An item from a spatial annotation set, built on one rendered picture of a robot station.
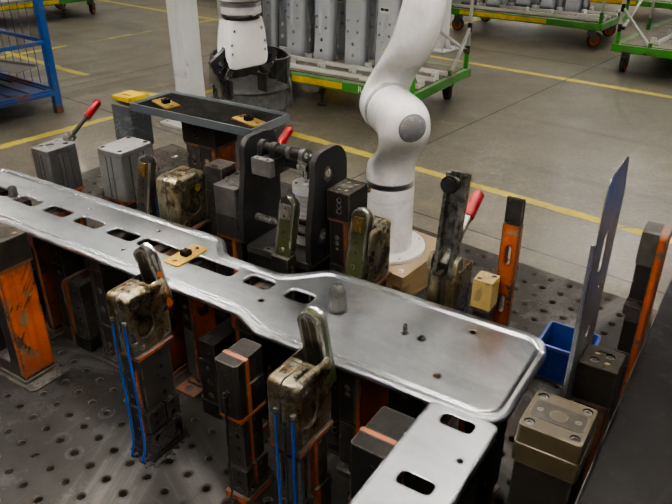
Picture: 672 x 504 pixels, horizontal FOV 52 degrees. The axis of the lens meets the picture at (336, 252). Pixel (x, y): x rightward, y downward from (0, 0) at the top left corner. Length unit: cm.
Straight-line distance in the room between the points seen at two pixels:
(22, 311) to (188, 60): 391
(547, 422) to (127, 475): 76
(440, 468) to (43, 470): 77
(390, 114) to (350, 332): 62
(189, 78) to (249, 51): 379
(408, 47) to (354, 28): 421
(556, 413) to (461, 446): 12
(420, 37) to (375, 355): 79
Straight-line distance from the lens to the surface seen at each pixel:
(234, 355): 107
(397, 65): 163
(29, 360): 157
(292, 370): 94
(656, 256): 106
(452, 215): 114
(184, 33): 521
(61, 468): 138
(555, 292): 185
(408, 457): 89
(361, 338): 108
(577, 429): 88
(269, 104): 425
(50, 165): 180
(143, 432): 129
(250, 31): 149
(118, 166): 158
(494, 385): 101
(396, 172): 165
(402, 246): 176
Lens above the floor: 162
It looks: 28 degrees down
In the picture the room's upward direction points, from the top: straight up
